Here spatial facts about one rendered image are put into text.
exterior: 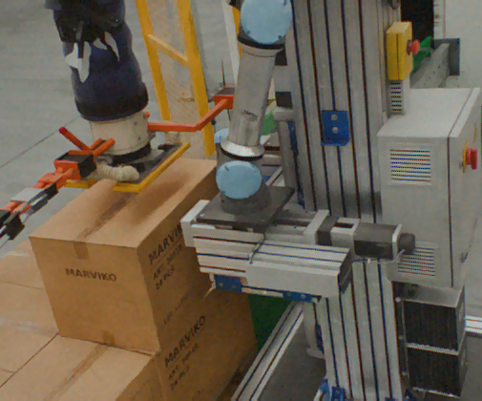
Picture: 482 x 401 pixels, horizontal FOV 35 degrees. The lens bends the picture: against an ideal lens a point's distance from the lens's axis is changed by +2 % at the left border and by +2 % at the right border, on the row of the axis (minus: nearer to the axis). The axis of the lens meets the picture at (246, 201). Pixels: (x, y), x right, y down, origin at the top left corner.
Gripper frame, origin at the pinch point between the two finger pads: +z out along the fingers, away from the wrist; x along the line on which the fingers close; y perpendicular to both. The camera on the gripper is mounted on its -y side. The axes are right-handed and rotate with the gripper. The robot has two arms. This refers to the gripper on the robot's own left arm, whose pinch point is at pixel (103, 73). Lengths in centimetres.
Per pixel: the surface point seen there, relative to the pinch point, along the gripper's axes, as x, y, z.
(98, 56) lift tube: -30.8, 24.2, 6.3
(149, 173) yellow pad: -32, 17, 45
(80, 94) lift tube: -29.5, 33.5, 17.8
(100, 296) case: -9, 30, 78
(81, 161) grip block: -12.4, 25.3, 31.6
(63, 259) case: -9, 40, 65
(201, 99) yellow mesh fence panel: -153, 65, 68
